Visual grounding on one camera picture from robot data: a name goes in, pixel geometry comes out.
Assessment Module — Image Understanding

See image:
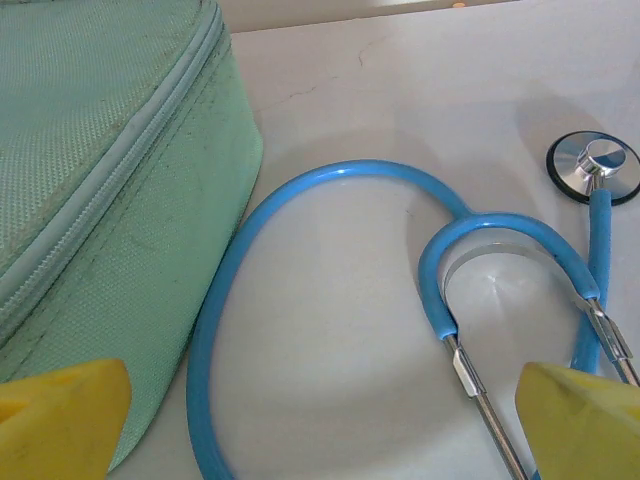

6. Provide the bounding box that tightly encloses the blue stethoscope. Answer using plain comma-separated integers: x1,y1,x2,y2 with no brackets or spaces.
185,130,640,480

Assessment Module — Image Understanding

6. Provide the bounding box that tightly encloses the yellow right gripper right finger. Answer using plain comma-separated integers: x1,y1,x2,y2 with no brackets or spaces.
515,362,640,480

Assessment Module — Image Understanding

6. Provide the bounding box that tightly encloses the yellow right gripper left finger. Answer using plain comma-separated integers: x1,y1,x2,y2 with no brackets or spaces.
0,358,133,480

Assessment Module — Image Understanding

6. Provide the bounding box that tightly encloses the mint green zippered fabric case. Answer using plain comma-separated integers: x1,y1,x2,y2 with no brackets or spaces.
0,0,265,474

